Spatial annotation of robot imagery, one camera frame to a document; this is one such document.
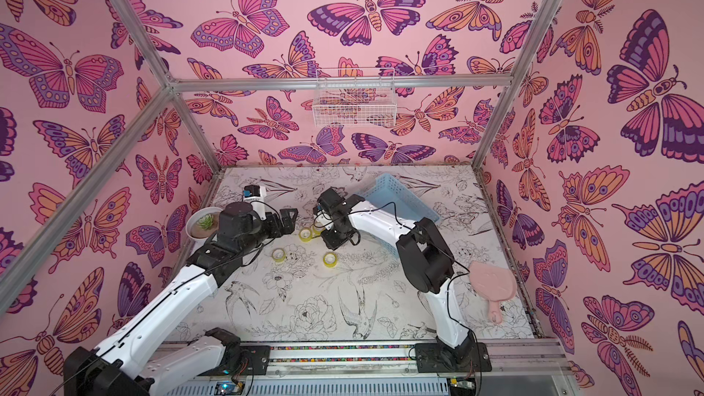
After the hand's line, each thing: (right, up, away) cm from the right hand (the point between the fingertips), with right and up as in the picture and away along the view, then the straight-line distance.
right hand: (326, 245), depth 91 cm
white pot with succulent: (-40, +8, -2) cm, 41 cm away
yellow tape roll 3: (-5, +4, +9) cm, 11 cm away
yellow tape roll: (-17, -4, +4) cm, 18 cm away
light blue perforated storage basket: (+22, +18, +19) cm, 34 cm away
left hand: (-10, +13, -12) cm, 20 cm away
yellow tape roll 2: (+1, -5, +2) cm, 6 cm away
